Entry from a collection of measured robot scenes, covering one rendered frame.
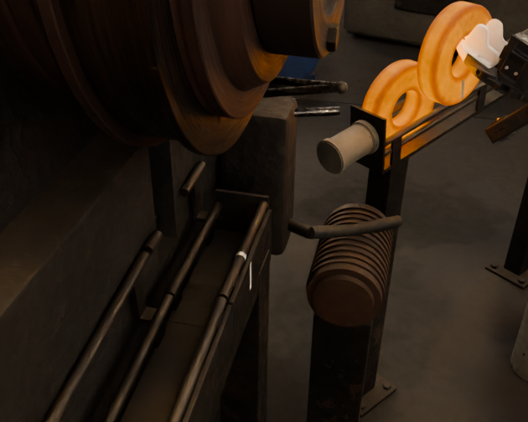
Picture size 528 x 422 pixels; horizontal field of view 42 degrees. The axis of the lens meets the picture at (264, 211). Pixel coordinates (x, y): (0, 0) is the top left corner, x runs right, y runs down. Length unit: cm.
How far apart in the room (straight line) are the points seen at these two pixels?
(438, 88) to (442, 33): 8
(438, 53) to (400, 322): 92
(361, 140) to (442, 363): 76
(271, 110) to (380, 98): 26
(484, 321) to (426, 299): 16
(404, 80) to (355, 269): 32
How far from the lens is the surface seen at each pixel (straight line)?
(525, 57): 102
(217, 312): 73
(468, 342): 179
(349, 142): 110
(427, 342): 176
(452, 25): 105
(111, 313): 68
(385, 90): 114
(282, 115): 93
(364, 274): 109
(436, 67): 104
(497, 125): 108
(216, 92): 53
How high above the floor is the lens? 121
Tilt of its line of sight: 34 degrees down
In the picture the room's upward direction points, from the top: 1 degrees clockwise
